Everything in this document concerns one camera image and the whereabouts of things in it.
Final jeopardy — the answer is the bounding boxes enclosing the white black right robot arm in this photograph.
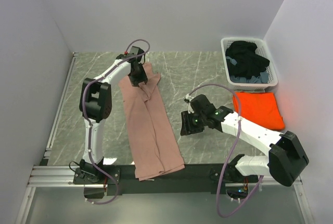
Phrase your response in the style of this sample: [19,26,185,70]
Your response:
[181,94,309,187]

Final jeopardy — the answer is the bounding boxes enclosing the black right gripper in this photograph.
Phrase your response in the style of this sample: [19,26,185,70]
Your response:
[180,109,207,136]

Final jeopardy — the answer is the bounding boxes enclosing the pink printed t-shirt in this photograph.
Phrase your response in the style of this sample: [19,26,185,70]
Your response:
[119,62,185,181]

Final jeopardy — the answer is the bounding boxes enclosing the blue garment in basket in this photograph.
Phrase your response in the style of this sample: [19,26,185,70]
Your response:
[229,71,268,84]

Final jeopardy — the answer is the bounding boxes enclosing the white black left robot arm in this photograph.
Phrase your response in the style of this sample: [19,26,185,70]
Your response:
[79,46,148,183]

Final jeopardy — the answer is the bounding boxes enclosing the white plastic laundry basket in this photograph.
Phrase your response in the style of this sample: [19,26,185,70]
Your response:
[221,37,278,91]

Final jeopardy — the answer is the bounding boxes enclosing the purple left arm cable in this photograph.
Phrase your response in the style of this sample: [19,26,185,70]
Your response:
[81,38,151,205]

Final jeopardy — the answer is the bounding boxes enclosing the black robot mounting base bar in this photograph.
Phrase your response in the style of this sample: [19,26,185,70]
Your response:
[72,163,260,199]

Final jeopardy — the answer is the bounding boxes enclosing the black t-shirt in basket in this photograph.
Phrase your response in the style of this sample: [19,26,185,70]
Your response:
[225,41,270,79]

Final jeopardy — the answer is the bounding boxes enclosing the aluminium frame rail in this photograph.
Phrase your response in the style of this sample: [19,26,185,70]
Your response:
[27,166,303,188]

